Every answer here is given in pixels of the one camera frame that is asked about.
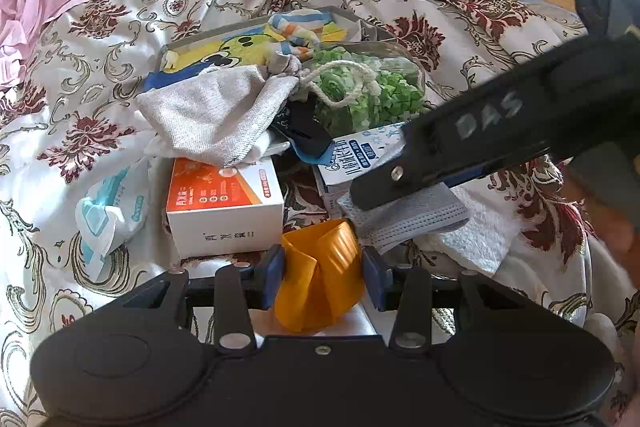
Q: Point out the orange cloth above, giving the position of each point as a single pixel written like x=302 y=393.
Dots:
x=310 y=287

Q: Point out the black sock with white stripes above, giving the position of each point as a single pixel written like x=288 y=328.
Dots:
x=305 y=129

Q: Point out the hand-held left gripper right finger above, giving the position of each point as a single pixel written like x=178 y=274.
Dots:
x=374 y=279

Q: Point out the person's right hand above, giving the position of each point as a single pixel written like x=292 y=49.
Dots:
x=620 y=232

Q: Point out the white and blue carton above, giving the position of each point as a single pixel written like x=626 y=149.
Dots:
x=340 y=169

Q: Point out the floral satin blanket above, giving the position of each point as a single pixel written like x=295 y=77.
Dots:
x=75 y=107

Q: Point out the striped colourful sock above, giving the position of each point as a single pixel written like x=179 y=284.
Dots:
x=300 y=32

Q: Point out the white and blue wipes packet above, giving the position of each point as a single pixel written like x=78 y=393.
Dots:
x=110 y=212

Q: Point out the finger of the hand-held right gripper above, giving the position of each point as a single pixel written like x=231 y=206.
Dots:
x=380 y=189

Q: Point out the grey face mask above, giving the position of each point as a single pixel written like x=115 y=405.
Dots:
x=415 y=217

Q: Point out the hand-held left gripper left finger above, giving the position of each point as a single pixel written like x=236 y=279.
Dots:
x=272 y=274

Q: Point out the clear bag of green pieces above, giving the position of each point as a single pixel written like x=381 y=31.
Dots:
x=385 y=99

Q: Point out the white and orange box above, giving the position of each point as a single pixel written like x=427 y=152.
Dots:
x=225 y=227

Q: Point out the white towel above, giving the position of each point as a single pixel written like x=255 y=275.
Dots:
x=475 y=237

